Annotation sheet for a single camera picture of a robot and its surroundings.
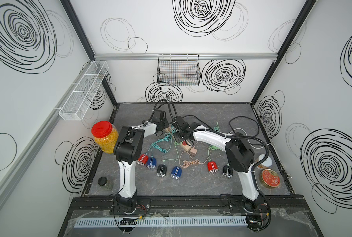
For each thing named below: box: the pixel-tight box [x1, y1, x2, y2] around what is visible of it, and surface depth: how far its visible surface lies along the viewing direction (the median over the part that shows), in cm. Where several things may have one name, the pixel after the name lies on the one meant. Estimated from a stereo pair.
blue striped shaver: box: [170, 165, 183, 180], surface depth 84 cm
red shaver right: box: [207, 160, 219, 174], surface depth 86 cm
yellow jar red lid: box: [91, 120, 120, 154], surface depth 83 cm
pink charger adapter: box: [189, 146, 198, 158], surface depth 93 cm
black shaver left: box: [156, 164, 168, 178], surface depth 84 cm
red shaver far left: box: [136, 153, 149, 166], surface depth 89 cm
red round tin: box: [261, 168, 281, 188], surface depth 81 cm
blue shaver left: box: [146, 157, 157, 169], surface depth 87 cm
